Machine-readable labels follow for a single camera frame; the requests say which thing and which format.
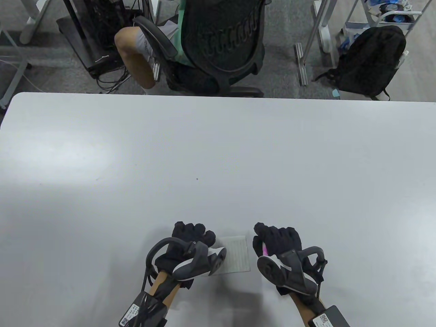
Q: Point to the person's left hand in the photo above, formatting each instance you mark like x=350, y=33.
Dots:
x=190, y=233

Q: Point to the person's right hand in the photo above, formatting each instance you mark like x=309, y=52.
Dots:
x=282, y=238

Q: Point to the pink and blue permanent marker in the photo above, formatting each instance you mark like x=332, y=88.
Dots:
x=265, y=250

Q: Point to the lined white letter paper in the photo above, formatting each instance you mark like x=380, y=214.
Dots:
x=236, y=255

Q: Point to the person's right forearm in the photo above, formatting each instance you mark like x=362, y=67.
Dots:
x=305, y=310

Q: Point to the person's left forearm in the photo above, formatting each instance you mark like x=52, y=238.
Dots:
x=158, y=287

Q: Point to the grey left hand controller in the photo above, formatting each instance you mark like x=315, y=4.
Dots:
x=197, y=262

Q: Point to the grey hand controller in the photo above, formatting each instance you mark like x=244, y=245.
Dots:
x=272, y=269
x=197, y=262

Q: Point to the grey right hand controller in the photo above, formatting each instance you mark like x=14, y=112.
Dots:
x=272, y=269

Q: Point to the black left wrist box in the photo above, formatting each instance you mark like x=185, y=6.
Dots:
x=143, y=310

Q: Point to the black wrist box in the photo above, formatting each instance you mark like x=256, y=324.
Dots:
x=330, y=318
x=143, y=310

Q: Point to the black right wrist box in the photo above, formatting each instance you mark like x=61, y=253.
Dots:
x=330, y=318

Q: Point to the blue sticky note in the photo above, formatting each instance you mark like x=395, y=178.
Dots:
x=336, y=93

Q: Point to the aluminium profile bar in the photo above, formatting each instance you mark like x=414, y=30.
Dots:
x=302, y=71

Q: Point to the black backpack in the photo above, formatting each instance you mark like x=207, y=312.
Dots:
x=371, y=61

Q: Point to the black office chair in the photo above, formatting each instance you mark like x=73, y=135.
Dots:
x=224, y=34

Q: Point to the white table leg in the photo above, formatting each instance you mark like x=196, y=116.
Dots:
x=325, y=37

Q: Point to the blue plastic bag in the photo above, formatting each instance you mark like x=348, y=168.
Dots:
x=347, y=42

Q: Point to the black computer tower stand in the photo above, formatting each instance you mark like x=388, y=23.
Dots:
x=98, y=27

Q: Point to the white metal cart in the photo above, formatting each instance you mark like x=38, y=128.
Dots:
x=371, y=13

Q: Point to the white desk leg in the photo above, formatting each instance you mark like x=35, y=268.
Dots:
x=32, y=24

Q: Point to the grey table frame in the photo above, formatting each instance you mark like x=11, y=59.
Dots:
x=15, y=78

